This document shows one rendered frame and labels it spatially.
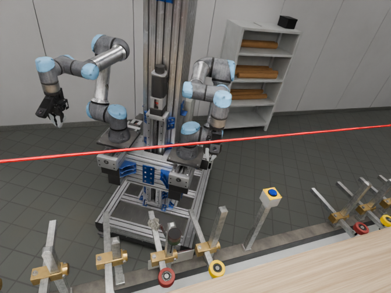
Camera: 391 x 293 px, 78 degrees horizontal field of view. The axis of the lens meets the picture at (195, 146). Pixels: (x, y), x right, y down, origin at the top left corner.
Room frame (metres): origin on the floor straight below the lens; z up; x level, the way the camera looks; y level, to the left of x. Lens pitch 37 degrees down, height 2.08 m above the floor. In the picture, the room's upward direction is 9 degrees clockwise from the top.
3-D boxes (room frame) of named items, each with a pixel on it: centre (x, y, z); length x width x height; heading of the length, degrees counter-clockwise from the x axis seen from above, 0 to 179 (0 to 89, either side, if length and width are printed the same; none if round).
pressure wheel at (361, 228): (1.01, -1.12, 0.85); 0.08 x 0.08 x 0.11
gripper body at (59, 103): (1.04, 0.73, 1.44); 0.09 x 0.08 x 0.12; 175
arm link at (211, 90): (1.05, -0.06, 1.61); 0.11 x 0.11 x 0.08; 0
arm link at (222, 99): (0.95, -0.08, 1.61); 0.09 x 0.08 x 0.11; 0
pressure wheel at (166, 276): (0.53, 0.03, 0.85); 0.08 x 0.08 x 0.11
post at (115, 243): (0.56, 0.27, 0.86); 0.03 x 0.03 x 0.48; 24
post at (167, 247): (0.66, 0.05, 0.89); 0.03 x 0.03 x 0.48; 24
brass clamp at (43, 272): (0.44, 0.52, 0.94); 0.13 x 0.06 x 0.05; 114
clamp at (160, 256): (0.65, 0.07, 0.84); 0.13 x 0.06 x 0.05; 114
